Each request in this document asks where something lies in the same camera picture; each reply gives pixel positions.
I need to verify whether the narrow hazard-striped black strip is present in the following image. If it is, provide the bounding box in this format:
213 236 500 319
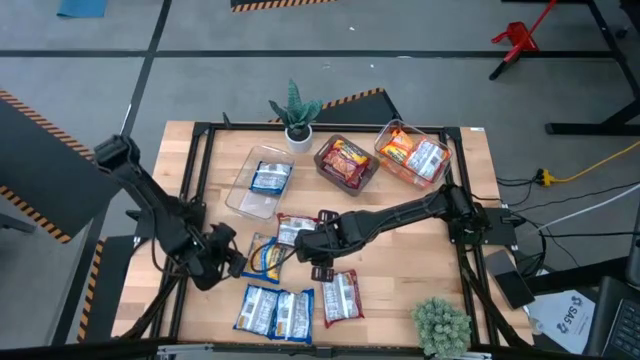
77 237 136 344

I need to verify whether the black desk foot bar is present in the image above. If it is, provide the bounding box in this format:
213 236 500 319
524 255 630 296

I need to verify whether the red Maruchan noodle packet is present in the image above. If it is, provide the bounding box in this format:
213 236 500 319
321 269 365 329
276 212 321 247
321 149 362 189
329 138 371 169

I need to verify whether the orange Maruchan noodle packet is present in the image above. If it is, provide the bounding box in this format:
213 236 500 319
403 138 449 181
378 128 416 165

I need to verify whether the red metal stand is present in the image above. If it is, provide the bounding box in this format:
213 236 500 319
490 0 559 64

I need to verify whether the black floor cable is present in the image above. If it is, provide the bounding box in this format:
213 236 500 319
519 217 640 239

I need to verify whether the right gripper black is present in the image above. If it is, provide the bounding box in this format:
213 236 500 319
295 209 359 282

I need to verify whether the black hazard-striped ramp mat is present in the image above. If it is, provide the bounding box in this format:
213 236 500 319
269 87 401 126

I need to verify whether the snake plant in white pot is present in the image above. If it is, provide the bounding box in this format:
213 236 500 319
268 78 325 154

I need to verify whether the black laptop keyboard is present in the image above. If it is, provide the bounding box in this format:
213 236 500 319
584 274 640 359

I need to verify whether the large black hazard-striped mat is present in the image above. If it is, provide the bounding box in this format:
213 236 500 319
0 88 116 247

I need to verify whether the blue Maruchan noodle packet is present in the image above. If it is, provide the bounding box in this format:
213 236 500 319
241 232 291 285
232 283 281 335
269 287 316 345
248 160 294 196

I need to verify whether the blue floor mat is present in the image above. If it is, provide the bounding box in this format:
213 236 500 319
56 0 109 19

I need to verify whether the white floor cable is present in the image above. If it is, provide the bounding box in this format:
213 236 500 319
538 182 640 230

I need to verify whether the black desk leg frame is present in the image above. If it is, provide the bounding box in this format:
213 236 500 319
544 0 640 136

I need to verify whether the grey translucent plastic bin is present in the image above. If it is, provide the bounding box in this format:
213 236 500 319
313 133 380 197

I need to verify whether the yellow extension cable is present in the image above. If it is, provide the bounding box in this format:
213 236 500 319
534 142 640 187

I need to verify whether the white printed paper sheet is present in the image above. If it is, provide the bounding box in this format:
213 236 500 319
527 289 596 355

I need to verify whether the flat black box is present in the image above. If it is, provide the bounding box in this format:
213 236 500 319
483 248 536 310

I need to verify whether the fuzzy pale green plant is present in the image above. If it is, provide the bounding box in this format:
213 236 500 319
410 296 473 359

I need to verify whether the black hazard-striped floor mat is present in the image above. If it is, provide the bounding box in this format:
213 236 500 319
229 0 341 14

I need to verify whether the clear plastic bin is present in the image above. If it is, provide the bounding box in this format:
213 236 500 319
224 144 296 222
373 118 454 190

